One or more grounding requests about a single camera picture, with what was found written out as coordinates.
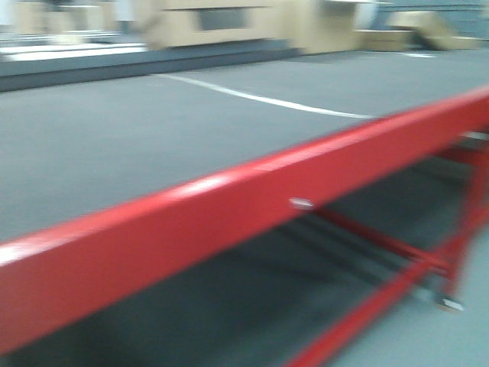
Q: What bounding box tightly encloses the red metal table frame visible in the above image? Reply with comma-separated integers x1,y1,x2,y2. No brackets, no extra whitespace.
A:
1,87,488,354

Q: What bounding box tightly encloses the cardboard boxes background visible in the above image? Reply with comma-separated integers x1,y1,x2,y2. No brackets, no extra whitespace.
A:
133,1,481,55

